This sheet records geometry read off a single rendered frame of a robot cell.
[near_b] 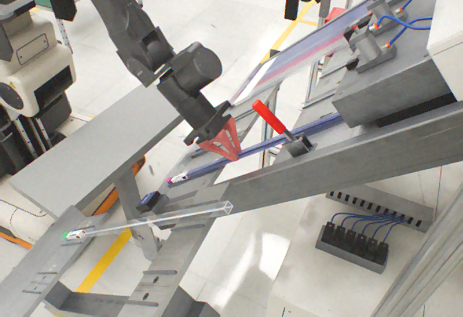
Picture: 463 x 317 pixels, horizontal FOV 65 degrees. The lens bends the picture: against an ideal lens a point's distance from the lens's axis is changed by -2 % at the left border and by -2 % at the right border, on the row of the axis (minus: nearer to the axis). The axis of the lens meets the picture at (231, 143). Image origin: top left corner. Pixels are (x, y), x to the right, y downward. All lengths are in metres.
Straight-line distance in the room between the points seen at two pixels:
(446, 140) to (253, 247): 1.28
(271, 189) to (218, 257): 1.06
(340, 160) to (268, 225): 1.24
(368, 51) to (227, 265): 1.25
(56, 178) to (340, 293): 0.83
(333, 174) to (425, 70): 0.17
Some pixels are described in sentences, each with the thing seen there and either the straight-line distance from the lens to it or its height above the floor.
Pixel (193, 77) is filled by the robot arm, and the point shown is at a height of 1.08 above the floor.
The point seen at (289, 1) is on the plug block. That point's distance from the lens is 0.71.
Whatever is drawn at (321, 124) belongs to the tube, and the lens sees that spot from 0.59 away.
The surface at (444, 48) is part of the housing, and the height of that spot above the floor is 1.25.
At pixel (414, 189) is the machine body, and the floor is 0.62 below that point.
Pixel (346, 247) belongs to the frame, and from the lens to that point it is 0.91.
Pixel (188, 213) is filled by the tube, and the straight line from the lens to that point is 0.51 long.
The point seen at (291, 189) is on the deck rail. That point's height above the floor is 0.99.
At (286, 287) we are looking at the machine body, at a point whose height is 0.62.
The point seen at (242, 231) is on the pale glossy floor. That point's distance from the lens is 1.69.
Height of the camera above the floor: 1.43
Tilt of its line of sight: 44 degrees down
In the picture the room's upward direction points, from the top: straight up
